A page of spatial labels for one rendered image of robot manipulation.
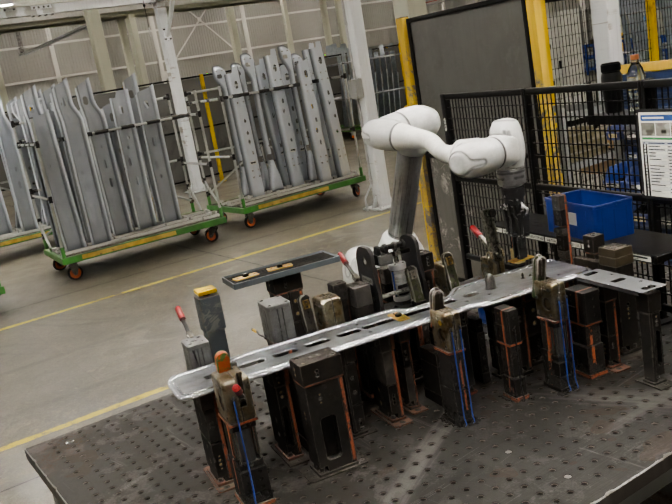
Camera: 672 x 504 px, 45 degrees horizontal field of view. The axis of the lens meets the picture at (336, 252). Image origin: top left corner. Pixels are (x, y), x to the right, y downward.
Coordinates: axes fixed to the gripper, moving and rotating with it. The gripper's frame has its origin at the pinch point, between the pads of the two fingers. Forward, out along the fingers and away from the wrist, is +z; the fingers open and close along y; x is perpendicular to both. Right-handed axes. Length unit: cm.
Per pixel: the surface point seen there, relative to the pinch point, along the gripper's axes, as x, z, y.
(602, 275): 15.9, 10.6, 19.0
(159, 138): 45, -14, -738
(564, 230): 29.5, 3.4, -13.8
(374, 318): -52, 10, -5
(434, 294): -41.9, 1.3, 15.4
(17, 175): -109, 9, -943
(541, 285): -8.4, 6.9, 20.3
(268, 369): -92, 10, 8
